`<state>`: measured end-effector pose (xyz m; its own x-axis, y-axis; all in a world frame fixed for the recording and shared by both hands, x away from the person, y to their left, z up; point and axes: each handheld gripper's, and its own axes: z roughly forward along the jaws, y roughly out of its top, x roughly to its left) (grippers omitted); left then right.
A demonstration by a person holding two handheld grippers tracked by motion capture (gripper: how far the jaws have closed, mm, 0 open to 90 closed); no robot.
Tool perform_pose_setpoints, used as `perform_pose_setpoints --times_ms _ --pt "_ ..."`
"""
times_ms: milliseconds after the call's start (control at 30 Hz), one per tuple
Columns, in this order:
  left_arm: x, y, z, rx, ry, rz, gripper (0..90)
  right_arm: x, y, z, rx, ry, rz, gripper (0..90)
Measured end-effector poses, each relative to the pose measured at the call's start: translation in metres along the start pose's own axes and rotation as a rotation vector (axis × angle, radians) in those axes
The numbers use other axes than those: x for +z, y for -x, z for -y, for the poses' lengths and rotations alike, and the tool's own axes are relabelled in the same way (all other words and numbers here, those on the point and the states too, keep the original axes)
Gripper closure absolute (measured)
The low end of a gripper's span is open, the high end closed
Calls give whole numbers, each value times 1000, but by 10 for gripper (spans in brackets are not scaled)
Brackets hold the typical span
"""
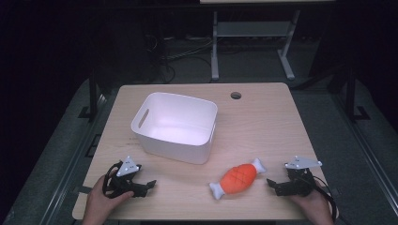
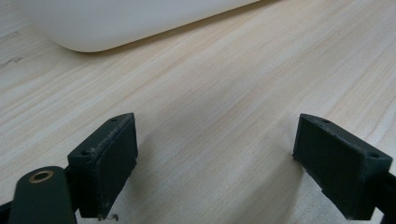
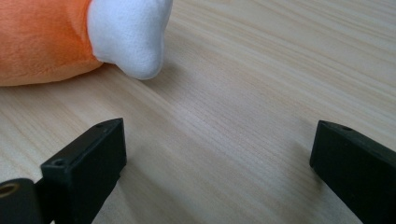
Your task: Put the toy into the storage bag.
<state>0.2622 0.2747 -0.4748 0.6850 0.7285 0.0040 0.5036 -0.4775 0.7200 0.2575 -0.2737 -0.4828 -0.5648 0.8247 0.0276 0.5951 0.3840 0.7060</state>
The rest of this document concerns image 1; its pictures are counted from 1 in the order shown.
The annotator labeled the white plastic storage bin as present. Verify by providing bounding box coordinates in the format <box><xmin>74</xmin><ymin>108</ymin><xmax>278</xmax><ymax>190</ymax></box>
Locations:
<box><xmin>130</xmin><ymin>91</ymin><xmax>219</xmax><ymax>166</ymax></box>

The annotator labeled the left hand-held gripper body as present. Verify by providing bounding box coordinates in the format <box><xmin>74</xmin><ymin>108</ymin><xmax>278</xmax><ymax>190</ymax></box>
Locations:
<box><xmin>101</xmin><ymin>156</ymin><xmax>143</xmax><ymax>200</ymax></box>

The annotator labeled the black tape strip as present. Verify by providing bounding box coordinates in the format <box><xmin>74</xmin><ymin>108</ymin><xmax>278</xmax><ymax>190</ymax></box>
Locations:
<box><xmin>74</xmin><ymin>186</ymin><xmax>94</xmax><ymax>195</ymax></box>

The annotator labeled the black metal stand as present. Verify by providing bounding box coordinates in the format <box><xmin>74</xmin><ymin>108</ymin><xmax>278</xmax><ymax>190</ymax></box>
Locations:
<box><xmin>342</xmin><ymin>67</ymin><xmax>372</xmax><ymax>124</ymax></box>
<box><xmin>78</xmin><ymin>69</ymin><xmax>106</xmax><ymax>124</ymax></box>

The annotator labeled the person's left hand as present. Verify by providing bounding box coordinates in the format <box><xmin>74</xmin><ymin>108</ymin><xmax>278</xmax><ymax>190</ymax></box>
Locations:
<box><xmin>82</xmin><ymin>174</ymin><xmax>135</xmax><ymax>225</ymax></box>

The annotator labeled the bundle of floor cables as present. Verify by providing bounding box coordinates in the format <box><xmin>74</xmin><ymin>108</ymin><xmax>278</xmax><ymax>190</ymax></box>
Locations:
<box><xmin>145</xmin><ymin>32</ymin><xmax>214</xmax><ymax>83</ymax></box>

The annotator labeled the orange plush meat toy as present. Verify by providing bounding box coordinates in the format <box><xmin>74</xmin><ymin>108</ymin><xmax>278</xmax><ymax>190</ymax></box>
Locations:
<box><xmin>208</xmin><ymin>157</ymin><xmax>268</xmax><ymax>201</ymax></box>

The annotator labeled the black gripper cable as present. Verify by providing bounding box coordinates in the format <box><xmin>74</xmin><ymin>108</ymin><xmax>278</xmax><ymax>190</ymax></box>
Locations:
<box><xmin>311</xmin><ymin>175</ymin><xmax>338</xmax><ymax>221</ymax></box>

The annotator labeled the person's right hand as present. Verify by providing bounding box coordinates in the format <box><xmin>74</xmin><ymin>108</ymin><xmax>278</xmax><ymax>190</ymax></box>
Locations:
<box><xmin>289</xmin><ymin>182</ymin><xmax>335</xmax><ymax>225</ymax></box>

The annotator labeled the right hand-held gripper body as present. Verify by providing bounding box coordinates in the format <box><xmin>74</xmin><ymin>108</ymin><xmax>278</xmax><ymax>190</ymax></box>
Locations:
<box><xmin>283</xmin><ymin>155</ymin><xmax>323</xmax><ymax>198</ymax></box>

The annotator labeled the grey metal table frame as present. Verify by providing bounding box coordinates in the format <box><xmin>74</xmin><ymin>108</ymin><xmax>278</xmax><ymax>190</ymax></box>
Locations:
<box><xmin>210</xmin><ymin>8</ymin><xmax>300</xmax><ymax>83</ymax></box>

